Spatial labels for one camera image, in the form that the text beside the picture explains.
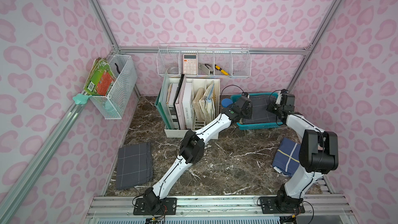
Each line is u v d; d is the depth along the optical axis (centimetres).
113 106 73
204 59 101
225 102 79
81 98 62
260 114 96
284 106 75
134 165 86
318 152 49
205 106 85
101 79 73
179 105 75
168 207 73
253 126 96
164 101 81
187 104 83
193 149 62
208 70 90
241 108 75
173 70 94
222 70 98
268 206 72
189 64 95
